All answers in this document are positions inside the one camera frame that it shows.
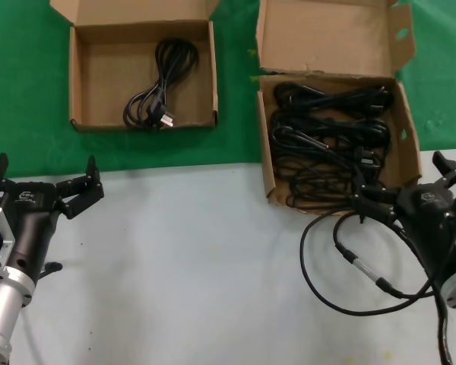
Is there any thin black coiled cable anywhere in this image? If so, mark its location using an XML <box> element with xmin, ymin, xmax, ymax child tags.
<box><xmin>279</xmin><ymin>159</ymin><xmax>389</xmax><ymax>211</ymax></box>

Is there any spiral wrapped black robot cable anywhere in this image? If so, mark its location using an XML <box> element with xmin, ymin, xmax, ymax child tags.
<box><xmin>389</xmin><ymin>222</ymin><xmax>456</xmax><ymax>365</ymax></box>

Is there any cardboard box with torn lid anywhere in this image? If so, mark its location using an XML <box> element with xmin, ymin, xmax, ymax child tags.
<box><xmin>255</xmin><ymin>0</ymin><xmax>424</xmax><ymax>214</ymax></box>

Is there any black left arm cable stub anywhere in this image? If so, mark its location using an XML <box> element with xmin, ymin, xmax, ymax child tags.
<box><xmin>36</xmin><ymin>262</ymin><xmax>64</xmax><ymax>281</ymax></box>

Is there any black power cable with plug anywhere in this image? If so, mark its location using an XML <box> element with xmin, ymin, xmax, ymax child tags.
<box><xmin>122</xmin><ymin>38</ymin><xmax>201</xmax><ymax>132</ymax></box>

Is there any black cable with silver connector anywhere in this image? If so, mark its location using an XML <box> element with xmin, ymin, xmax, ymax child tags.
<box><xmin>299</xmin><ymin>210</ymin><xmax>444</xmax><ymax>317</ymax></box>

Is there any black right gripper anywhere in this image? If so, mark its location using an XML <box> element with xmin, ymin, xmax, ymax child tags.
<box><xmin>351</xmin><ymin>150</ymin><xmax>456</xmax><ymax>294</ymax></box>

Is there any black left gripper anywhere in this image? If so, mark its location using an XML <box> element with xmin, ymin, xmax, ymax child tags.
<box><xmin>0</xmin><ymin>152</ymin><xmax>106</xmax><ymax>283</ymax></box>

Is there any black coiled power cable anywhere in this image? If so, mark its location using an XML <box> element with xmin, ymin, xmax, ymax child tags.
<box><xmin>270</xmin><ymin>109</ymin><xmax>392</xmax><ymax>146</ymax></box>
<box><xmin>274</xmin><ymin>81</ymin><xmax>395</xmax><ymax>116</ymax></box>
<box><xmin>271</xmin><ymin>126</ymin><xmax>388</xmax><ymax>170</ymax></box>

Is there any shallow open cardboard box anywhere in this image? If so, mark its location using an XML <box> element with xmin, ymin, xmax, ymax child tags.
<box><xmin>49</xmin><ymin>0</ymin><xmax>221</xmax><ymax>134</ymax></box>

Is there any green table cloth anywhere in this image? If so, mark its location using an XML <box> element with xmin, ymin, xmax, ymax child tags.
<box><xmin>0</xmin><ymin>0</ymin><xmax>456</xmax><ymax>179</ymax></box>

